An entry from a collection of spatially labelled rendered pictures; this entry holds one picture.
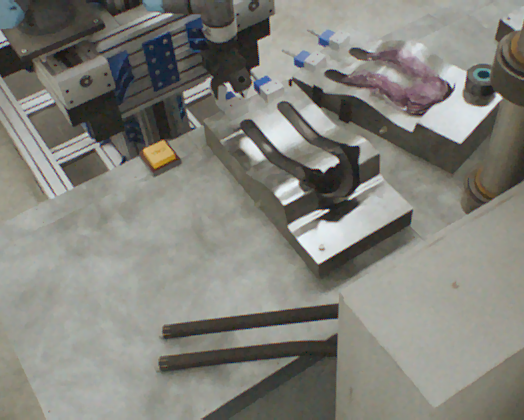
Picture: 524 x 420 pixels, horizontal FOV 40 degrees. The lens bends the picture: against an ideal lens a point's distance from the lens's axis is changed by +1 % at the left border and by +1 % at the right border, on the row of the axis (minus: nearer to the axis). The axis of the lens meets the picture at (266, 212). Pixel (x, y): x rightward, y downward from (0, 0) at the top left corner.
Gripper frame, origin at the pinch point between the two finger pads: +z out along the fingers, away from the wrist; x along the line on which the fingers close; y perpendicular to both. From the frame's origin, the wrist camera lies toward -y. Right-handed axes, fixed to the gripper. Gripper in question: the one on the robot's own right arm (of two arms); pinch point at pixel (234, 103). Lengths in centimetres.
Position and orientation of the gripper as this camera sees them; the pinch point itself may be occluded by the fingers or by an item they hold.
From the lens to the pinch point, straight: 178.5
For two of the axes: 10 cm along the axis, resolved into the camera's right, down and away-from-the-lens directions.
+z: 0.7, 6.1, 7.9
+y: -5.4, -6.4, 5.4
